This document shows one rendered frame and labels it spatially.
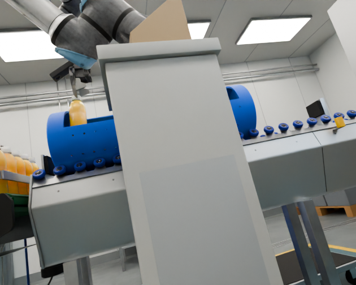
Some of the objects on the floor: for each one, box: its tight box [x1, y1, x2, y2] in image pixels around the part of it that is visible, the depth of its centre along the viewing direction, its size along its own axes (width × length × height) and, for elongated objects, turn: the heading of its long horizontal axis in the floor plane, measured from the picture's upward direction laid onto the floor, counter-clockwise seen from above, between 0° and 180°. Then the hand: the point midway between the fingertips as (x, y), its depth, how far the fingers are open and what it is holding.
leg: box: [297, 199, 342, 285], centre depth 99 cm, size 6×6×63 cm
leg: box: [281, 203, 321, 285], centre depth 112 cm, size 6×6×63 cm
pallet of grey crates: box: [294, 184, 356, 217], centre depth 398 cm, size 120×80×119 cm
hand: (76, 97), depth 106 cm, fingers closed on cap, 4 cm apart
